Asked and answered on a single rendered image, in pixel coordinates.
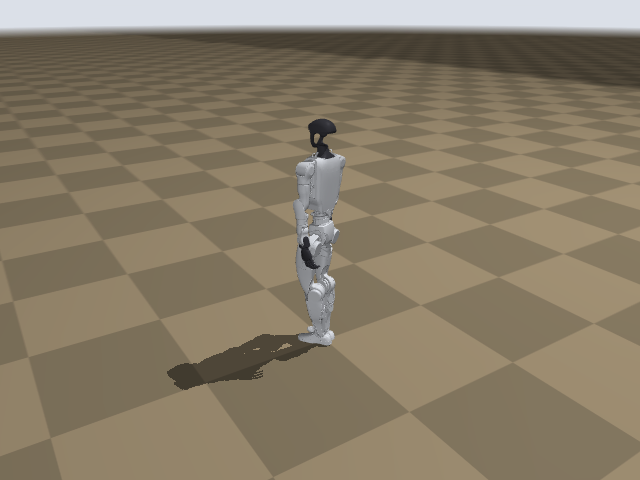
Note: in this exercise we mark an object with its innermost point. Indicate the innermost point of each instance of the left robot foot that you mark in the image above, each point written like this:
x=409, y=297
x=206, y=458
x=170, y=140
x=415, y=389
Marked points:
x=311, y=338

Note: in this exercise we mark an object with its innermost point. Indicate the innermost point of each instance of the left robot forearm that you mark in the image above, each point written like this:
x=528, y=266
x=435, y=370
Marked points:
x=302, y=221

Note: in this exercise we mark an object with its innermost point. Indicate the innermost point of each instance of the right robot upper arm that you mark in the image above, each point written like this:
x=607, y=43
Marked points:
x=343, y=161

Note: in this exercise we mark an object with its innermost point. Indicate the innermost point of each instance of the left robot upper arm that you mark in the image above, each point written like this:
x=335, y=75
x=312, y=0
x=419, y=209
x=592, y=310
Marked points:
x=304, y=172

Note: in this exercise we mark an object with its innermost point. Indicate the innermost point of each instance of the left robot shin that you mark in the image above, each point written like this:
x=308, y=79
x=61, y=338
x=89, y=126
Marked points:
x=316, y=309

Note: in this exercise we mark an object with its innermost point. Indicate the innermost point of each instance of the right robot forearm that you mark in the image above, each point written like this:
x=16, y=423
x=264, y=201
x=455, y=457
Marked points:
x=330, y=212

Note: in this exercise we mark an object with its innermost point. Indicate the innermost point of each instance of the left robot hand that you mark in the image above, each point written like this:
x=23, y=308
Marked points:
x=306, y=254

